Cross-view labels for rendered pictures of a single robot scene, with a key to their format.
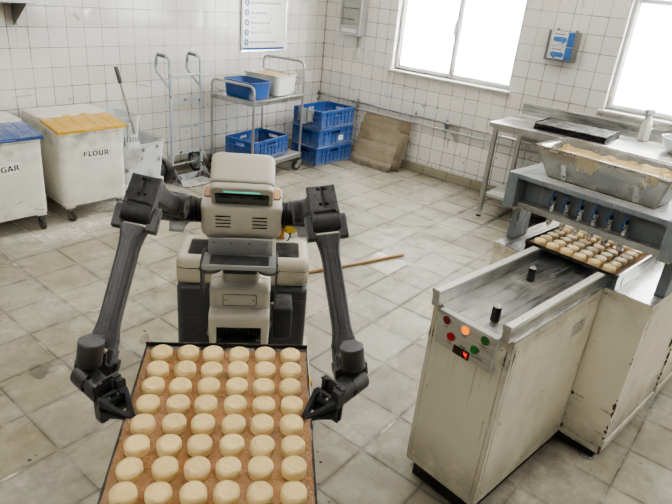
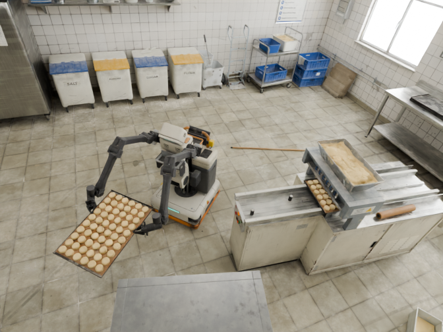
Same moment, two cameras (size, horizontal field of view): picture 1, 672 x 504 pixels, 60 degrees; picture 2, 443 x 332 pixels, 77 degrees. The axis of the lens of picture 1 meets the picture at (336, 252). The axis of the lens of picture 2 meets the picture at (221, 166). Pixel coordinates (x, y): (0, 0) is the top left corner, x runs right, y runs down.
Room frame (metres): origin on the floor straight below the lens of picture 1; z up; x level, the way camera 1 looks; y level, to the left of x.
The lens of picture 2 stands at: (0.26, -1.00, 2.75)
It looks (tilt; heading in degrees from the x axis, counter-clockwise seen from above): 42 degrees down; 27
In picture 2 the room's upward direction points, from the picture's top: 6 degrees clockwise
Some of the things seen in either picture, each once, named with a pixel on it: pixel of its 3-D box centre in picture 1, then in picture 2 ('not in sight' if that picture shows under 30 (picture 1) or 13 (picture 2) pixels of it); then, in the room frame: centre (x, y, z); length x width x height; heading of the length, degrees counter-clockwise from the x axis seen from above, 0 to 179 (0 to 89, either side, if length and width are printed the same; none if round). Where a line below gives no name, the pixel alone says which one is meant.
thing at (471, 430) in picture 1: (503, 375); (270, 230); (1.99, -0.74, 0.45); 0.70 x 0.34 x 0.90; 135
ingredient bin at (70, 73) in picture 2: not in sight; (74, 83); (2.87, 3.30, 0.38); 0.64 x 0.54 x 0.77; 55
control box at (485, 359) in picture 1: (466, 339); (239, 216); (1.73, -0.48, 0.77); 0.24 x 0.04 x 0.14; 45
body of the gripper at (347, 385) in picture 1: (337, 393); (149, 227); (1.10, -0.04, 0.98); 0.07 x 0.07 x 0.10; 52
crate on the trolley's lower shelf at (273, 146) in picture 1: (257, 144); (270, 72); (5.83, 0.91, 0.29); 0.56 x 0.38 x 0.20; 151
